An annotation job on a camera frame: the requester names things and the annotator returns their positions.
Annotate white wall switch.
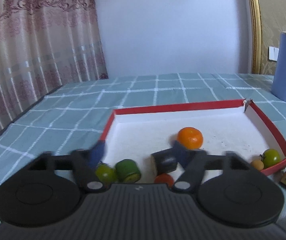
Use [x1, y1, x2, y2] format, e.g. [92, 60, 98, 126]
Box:
[268, 46, 279, 62]

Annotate red cherry tomato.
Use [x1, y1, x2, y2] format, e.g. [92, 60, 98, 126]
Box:
[154, 173, 174, 187]

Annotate gold picture frame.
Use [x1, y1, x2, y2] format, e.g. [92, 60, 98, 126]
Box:
[246, 0, 286, 75]

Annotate green tomato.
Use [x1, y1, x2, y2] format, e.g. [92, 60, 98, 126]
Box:
[95, 164, 118, 184]
[260, 148, 281, 168]

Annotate patterned beige curtain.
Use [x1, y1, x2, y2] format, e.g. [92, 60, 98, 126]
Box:
[0, 0, 108, 132]

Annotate green lime piece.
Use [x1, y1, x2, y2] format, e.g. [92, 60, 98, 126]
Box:
[115, 159, 141, 183]

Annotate orange tangerine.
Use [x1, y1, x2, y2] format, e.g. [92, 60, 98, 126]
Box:
[177, 127, 203, 150]

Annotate green tomato left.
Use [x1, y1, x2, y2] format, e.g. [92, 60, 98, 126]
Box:
[95, 164, 118, 184]

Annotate red shallow cardboard tray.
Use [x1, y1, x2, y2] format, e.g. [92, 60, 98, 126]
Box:
[100, 99, 286, 183]

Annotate plaid teal bedsheet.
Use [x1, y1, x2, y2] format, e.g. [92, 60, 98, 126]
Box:
[0, 72, 286, 235]

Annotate small orange-yellow fruit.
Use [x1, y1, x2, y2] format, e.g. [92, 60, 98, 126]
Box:
[251, 159, 264, 171]

